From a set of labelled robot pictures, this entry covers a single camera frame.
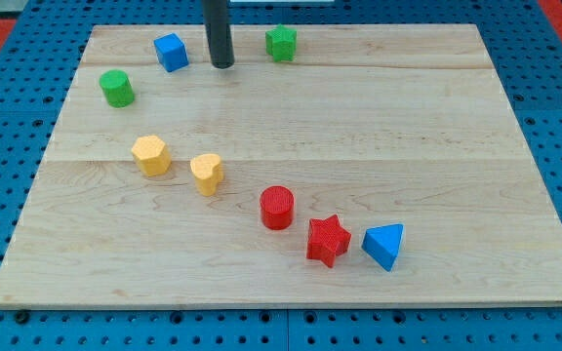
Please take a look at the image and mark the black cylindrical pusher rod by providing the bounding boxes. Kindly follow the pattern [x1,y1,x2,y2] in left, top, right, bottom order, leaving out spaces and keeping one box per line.
[201,0,234,69]

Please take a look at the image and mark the blue triangle block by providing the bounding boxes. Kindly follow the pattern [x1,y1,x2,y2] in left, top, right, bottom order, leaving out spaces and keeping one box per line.
[361,223,405,272]

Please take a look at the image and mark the blue cube block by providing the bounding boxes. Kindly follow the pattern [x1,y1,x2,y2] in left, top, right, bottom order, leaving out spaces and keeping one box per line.
[153,33,189,72]

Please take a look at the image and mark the green star block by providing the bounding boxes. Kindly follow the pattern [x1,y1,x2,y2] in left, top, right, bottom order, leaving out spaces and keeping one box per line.
[265,24,298,61]

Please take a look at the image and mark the green cylinder block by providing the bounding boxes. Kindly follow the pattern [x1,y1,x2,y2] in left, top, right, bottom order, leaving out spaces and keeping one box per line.
[99,69,135,108]

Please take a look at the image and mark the yellow heart block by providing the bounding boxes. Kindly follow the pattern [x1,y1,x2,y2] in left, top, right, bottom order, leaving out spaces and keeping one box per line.
[190,153,224,196]

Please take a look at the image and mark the yellow hexagon block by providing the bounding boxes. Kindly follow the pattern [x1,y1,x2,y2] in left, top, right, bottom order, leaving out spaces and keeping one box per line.
[131,135,172,176]

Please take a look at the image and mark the red cylinder block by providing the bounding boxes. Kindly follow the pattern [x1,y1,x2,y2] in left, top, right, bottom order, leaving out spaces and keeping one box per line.
[260,185,295,230]

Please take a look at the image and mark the light wooden board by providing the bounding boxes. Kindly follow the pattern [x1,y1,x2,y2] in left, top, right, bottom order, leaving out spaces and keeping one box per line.
[0,24,562,310]

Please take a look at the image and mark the red star block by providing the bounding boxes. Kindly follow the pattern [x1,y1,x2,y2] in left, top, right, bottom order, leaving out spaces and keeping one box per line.
[305,214,351,268]

